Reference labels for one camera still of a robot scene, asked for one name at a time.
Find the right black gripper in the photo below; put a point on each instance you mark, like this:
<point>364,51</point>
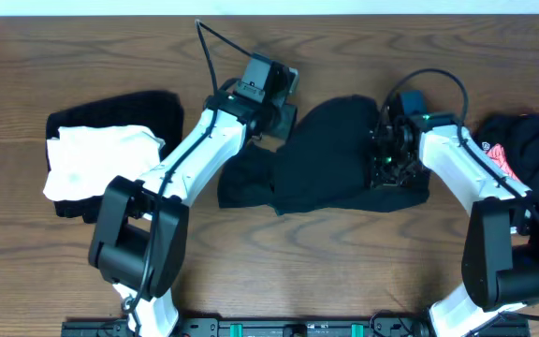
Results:
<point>386,169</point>

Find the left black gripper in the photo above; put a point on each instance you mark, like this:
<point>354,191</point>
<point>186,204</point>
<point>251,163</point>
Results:
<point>284,121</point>

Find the black t-shirt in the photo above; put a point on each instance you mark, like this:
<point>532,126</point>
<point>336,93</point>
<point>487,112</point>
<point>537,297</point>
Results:
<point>326,163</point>

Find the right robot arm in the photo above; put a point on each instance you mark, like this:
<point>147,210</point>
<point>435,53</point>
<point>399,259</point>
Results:
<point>500,262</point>

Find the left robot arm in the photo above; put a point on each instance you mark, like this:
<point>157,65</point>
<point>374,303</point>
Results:
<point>140,235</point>

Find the black fabric storage container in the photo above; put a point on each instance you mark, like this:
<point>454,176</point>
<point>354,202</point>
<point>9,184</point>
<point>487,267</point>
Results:
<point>159,110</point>

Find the pink crumpled garment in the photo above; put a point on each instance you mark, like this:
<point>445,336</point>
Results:
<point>497,154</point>

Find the black crumpled garment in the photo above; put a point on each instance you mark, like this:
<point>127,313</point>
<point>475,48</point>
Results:
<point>519,136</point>

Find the white folded garment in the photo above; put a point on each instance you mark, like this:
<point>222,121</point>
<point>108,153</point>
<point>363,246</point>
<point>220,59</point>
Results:
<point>83,160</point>

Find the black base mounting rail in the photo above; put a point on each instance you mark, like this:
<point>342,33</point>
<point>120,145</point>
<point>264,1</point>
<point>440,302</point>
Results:
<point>384,325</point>

